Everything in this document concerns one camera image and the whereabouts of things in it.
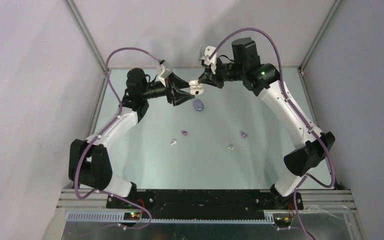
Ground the aluminium front frame rail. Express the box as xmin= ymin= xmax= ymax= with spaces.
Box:
xmin=57 ymin=189 xmax=357 ymax=225

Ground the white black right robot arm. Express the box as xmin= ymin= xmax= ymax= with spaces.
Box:
xmin=198 ymin=37 xmax=336 ymax=209

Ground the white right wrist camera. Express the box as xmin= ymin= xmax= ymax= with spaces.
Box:
xmin=199 ymin=46 xmax=217 ymax=74

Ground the aluminium frame corner post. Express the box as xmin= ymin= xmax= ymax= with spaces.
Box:
xmin=62 ymin=0 xmax=110 ymax=74

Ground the right rear frame post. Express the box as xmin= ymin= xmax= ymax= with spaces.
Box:
xmin=298 ymin=0 xmax=344 ymax=72

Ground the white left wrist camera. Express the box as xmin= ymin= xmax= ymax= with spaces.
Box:
xmin=155 ymin=59 xmax=173 ymax=87

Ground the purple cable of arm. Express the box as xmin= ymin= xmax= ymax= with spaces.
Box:
xmin=208 ymin=27 xmax=336 ymax=240
xmin=74 ymin=47 xmax=162 ymax=231

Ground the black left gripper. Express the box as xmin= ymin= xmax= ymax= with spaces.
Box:
xmin=140 ymin=72 xmax=194 ymax=106

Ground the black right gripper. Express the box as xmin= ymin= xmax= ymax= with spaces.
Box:
xmin=198 ymin=58 xmax=245 ymax=89

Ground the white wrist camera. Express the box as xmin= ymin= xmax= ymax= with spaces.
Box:
xmin=155 ymin=59 xmax=173 ymax=87
xmin=199 ymin=46 xmax=217 ymax=74

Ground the purple oval charging case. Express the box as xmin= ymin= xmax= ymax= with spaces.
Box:
xmin=193 ymin=99 xmax=205 ymax=112

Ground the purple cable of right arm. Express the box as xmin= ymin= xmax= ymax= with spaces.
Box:
xmin=208 ymin=27 xmax=336 ymax=240

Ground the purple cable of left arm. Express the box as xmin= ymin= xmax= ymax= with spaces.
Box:
xmin=74 ymin=47 xmax=162 ymax=231

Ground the white earbud charging case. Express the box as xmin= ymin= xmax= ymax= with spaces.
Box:
xmin=188 ymin=80 xmax=205 ymax=96

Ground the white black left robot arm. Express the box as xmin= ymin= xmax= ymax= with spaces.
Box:
xmin=68 ymin=68 xmax=204 ymax=208

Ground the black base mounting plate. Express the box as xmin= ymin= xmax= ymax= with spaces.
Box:
xmin=106 ymin=189 xmax=304 ymax=221

